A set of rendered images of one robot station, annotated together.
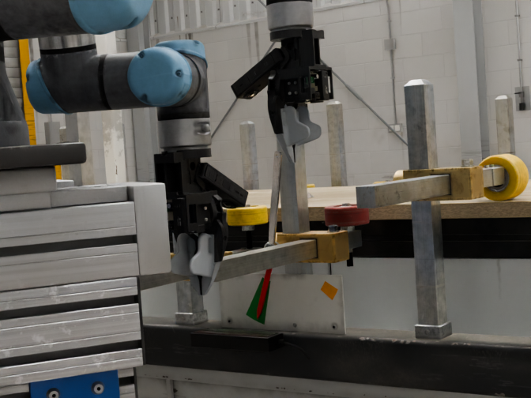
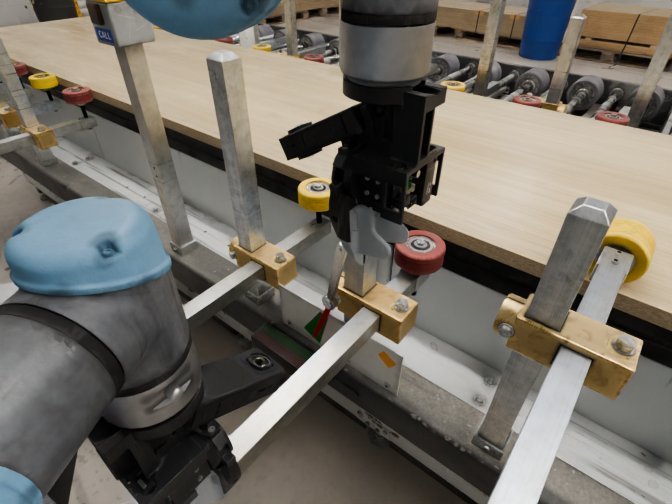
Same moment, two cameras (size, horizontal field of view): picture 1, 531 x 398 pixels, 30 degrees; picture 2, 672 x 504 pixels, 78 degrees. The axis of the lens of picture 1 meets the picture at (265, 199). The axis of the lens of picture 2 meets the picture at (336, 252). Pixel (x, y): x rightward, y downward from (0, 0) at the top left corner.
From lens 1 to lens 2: 128 cm
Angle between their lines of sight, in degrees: 35
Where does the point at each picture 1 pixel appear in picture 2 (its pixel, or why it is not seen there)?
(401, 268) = (462, 286)
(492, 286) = not seen: hidden behind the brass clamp
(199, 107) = (149, 374)
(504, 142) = (564, 62)
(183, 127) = (120, 408)
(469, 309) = not seen: hidden behind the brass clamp
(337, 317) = (390, 380)
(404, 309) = (456, 315)
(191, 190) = (169, 448)
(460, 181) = (606, 375)
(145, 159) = not seen: outside the picture
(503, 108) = (576, 28)
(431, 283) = (508, 420)
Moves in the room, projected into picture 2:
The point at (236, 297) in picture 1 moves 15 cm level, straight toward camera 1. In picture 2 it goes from (295, 310) to (285, 381)
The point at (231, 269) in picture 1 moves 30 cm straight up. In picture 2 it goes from (258, 450) to (207, 230)
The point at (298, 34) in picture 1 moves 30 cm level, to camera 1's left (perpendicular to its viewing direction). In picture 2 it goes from (396, 100) to (35, 92)
